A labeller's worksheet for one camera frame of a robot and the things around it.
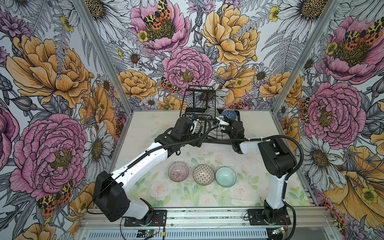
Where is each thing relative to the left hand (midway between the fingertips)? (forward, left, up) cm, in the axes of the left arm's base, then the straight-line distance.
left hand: (194, 137), depth 80 cm
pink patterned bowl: (-10, +9, -20) cm, 24 cm away
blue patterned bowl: (+33, -27, -17) cm, 46 cm away
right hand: (+19, -21, -7) cm, 29 cm away
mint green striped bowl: (-14, -18, -20) cm, 30 cm away
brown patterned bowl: (-13, -5, -20) cm, 24 cm away
